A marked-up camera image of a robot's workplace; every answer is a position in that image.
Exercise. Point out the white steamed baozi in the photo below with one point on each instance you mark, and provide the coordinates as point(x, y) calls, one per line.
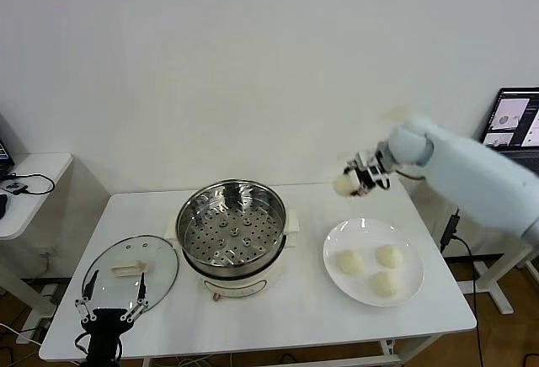
point(384, 284)
point(389, 255)
point(343, 186)
point(350, 262)

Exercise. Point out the stainless steel steamer basket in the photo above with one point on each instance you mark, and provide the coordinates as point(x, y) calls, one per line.
point(231, 236)

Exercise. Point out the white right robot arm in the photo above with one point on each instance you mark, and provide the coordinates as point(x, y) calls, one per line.
point(463, 173)

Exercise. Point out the white side table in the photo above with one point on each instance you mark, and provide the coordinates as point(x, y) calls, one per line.
point(499, 295)
point(38, 173)

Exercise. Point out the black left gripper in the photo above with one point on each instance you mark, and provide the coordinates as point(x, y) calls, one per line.
point(103, 329)

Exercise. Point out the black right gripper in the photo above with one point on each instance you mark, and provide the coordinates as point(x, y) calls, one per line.
point(375, 167)

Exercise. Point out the cream electric cooking pot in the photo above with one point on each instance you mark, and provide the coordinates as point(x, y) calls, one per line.
point(236, 285)

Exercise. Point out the grey open laptop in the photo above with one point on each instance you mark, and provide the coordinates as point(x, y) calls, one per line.
point(526, 118)

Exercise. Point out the white power strip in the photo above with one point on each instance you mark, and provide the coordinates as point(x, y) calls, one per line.
point(49, 291)

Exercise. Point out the white round plate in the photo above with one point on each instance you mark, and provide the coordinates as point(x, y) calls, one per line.
point(358, 236)

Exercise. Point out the black open laptop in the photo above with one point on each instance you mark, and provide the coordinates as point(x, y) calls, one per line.
point(4, 152)

